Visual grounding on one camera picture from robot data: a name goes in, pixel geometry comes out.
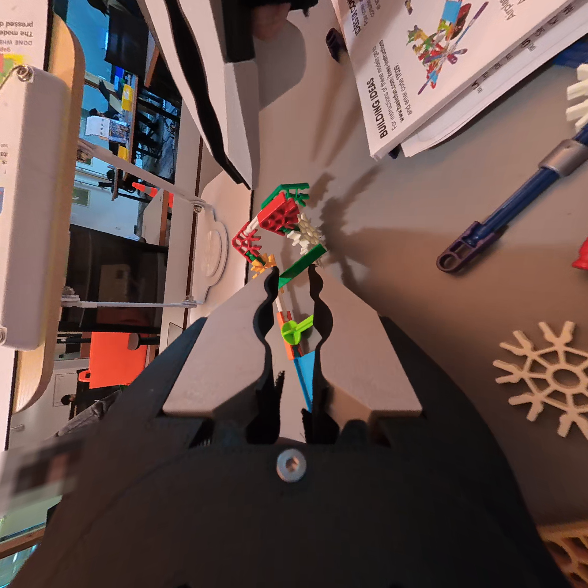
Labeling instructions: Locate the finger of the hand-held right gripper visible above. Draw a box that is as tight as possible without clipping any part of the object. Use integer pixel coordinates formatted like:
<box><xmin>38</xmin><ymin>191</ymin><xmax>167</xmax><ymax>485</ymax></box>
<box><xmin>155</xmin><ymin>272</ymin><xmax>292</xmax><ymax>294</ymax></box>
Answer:
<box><xmin>177</xmin><ymin>0</ymin><xmax>261</xmax><ymax>189</ymax></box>
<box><xmin>138</xmin><ymin>0</ymin><xmax>252</xmax><ymax>190</ymax></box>

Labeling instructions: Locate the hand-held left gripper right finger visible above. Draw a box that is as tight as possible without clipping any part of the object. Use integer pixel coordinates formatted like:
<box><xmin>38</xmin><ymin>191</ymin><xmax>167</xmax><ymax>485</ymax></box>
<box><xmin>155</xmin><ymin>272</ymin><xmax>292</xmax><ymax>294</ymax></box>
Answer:
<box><xmin>303</xmin><ymin>266</ymin><xmax>423</xmax><ymax>432</ymax></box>

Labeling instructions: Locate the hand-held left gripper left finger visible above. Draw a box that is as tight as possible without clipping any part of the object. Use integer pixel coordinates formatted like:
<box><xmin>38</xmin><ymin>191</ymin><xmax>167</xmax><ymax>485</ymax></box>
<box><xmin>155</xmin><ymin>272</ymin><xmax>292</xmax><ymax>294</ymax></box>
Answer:
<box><xmin>162</xmin><ymin>266</ymin><xmax>282</xmax><ymax>432</ymax></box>

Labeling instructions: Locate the colourful construction toy model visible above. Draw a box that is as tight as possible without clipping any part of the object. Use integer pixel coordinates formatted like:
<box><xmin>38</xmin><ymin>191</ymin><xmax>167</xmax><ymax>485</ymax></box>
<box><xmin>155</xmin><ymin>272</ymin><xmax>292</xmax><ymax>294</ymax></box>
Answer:
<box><xmin>232</xmin><ymin>182</ymin><xmax>328</xmax><ymax>414</ymax></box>

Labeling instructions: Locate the person's right hand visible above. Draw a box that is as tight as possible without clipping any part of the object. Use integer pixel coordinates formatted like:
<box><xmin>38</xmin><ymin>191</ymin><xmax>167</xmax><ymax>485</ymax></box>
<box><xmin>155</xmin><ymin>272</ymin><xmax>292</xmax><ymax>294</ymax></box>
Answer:
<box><xmin>254</xmin><ymin>8</ymin><xmax>288</xmax><ymax>43</ymax></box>

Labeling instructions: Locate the purple clip connector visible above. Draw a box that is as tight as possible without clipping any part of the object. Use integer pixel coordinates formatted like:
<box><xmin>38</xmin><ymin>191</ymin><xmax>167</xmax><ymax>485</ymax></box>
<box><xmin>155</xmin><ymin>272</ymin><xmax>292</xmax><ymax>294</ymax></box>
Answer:
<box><xmin>325</xmin><ymin>28</ymin><xmax>348</xmax><ymax>61</ymax></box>

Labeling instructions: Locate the orange plastic object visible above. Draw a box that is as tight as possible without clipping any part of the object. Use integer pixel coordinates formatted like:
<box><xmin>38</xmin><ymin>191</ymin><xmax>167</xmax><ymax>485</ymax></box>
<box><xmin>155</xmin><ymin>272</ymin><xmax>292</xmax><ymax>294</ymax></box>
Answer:
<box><xmin>78</xmin><ymin>331</ymin><xmax>161</xmax><ymax>390</ymax></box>

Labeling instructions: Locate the white metal stand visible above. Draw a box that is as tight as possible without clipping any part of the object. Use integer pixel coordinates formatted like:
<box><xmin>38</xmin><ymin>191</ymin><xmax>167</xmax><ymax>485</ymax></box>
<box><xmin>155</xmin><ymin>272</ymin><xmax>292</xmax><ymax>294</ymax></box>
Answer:
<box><xmin>60</xmin><ymin>138</ymin><xmax>254</xmax><ymax>334</ymax></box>

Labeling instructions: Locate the toy instruction booklet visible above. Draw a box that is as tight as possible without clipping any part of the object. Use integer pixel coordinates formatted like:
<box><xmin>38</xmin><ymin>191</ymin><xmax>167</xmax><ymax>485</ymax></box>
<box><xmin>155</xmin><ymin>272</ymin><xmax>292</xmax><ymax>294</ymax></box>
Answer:
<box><xmin>331</xmin><ymin>0</ymin><xmax>577</xmax><ymax>160</ymax></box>

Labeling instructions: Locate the white snowflake connector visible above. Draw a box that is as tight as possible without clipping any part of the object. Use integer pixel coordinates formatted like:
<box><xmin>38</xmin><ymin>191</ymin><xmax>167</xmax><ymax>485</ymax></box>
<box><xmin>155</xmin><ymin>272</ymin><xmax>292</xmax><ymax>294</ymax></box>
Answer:
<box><xmin>493</xmin><ymin>321</ymin><xmax>588</xmax><ymax>438</ymax></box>

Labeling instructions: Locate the white instruction board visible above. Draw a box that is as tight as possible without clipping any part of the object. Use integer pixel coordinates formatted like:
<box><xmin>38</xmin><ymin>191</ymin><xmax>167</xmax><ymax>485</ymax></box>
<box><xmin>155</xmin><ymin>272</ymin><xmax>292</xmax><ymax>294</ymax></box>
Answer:
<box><xmin>0</xmin><ymin>0</ymin><xmax>86</xmax><ymax>414</ymax></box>

